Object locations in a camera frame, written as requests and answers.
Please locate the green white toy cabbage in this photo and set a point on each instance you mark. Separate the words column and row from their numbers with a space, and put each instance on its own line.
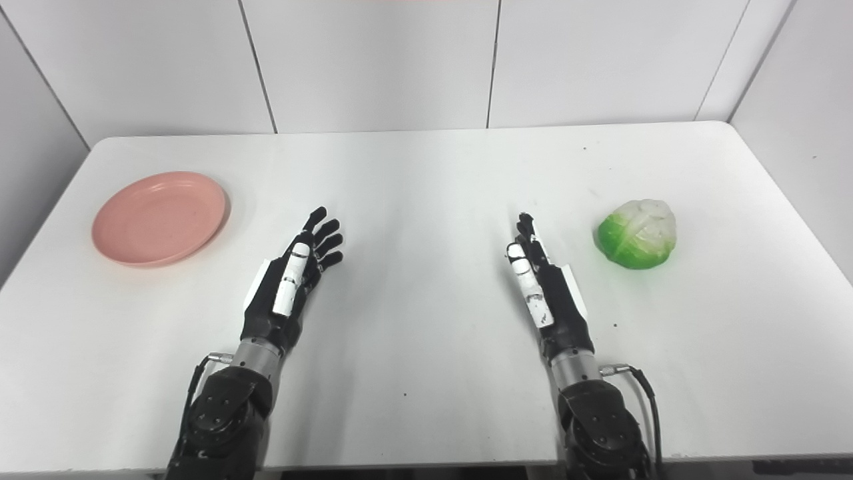
column 636, row 236

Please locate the pink plate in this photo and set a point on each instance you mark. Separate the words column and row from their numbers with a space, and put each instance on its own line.
column 160, row 218

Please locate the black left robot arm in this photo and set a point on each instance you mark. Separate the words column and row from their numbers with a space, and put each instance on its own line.
column 220, row 413

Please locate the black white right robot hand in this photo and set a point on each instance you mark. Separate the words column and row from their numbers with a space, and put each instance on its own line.
column 563, row 306

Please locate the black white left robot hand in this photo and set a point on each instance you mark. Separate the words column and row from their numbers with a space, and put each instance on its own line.
column 263, row 313

